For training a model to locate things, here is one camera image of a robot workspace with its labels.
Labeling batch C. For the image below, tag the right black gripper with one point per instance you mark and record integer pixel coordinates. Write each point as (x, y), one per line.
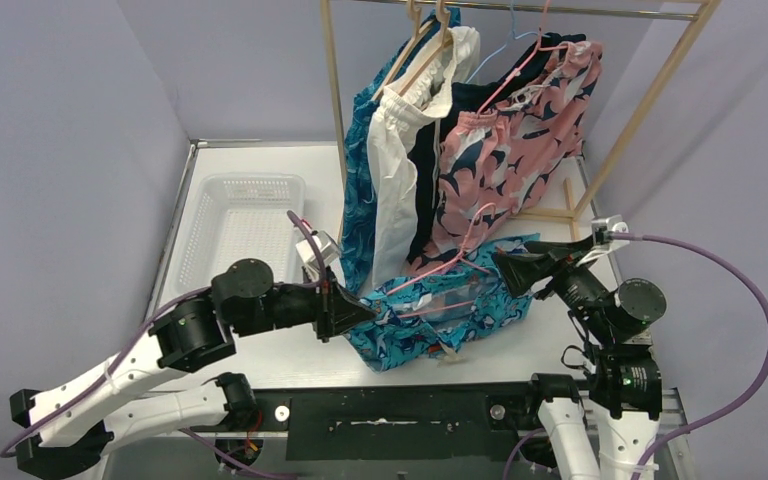
(523, 269)

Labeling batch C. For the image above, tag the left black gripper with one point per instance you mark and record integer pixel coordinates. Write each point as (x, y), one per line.
(325, 309)

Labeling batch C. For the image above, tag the pink plastic hanger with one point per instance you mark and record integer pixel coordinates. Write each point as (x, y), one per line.
(429, 283)

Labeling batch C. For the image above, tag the light blue shark shorts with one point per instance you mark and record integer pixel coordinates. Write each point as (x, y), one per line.
(392, 340)

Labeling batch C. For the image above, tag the white plastic basket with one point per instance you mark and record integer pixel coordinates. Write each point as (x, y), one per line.
(234, 216)

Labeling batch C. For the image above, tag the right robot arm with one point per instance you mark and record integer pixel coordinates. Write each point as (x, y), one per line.
(607, 431)

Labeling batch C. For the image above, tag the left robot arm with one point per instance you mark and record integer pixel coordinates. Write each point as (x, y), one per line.
(68, 429)

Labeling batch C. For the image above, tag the dark teal patterned shorts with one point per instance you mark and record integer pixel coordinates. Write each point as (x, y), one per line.
(360, 201)

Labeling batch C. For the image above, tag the pink navy floral shorts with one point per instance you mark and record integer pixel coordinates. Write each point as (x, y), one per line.
(502, 142)

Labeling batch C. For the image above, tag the navy blue shorts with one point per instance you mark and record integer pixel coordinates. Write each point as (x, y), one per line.
(427, 172)

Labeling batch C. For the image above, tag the pink hanger of floral shorts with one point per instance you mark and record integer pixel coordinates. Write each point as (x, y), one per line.
(517, 69)

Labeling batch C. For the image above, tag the light blue hanger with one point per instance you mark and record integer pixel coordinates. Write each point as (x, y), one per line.
(511, 38)

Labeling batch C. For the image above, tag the wooden hanger front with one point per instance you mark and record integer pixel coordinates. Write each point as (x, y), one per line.
(444, 39)

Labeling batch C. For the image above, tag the wooden hanger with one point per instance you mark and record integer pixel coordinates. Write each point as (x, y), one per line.
(444, 39)
(420, 29)

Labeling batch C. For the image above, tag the wooden hanger rear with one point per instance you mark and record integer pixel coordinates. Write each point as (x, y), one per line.
(420, 29)

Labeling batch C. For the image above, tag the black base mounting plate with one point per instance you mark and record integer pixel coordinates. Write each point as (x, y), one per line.
(434, 422)

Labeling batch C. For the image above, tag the wooden clothes rack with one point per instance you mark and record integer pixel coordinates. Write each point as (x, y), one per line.
(696, 22)

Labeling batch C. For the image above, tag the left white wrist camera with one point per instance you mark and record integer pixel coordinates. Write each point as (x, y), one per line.
(327, 250)

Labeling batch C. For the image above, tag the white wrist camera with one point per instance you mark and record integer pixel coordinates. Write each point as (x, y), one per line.
(605, 231)
(327, 250)

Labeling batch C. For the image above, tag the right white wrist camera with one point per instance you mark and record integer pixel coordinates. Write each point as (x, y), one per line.
(605, 231)

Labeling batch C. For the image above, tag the white drawstring shorts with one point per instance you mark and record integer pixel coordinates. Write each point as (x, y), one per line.
(392, 135)

